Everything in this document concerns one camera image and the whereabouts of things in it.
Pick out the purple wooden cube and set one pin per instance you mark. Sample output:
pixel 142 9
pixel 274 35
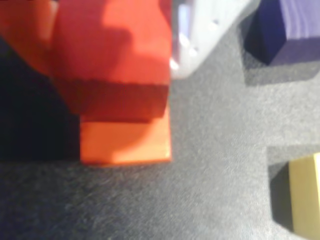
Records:
pixel 295 30

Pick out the orange wooden cube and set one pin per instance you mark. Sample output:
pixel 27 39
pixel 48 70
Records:
pixel 125 145

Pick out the yellow wooden cube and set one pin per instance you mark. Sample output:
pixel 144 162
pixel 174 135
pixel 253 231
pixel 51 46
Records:
pixel 305 195

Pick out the dark grey felt mat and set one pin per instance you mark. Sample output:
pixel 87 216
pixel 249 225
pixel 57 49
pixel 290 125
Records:
pixel 200 175

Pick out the red wooden cube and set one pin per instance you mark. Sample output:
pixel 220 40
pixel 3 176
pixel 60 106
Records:
pixel 112 50

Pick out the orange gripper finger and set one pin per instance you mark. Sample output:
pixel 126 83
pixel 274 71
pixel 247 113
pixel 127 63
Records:
pixel 25 25

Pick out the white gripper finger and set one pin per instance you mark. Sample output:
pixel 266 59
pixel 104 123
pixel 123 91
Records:
pixel 200 25

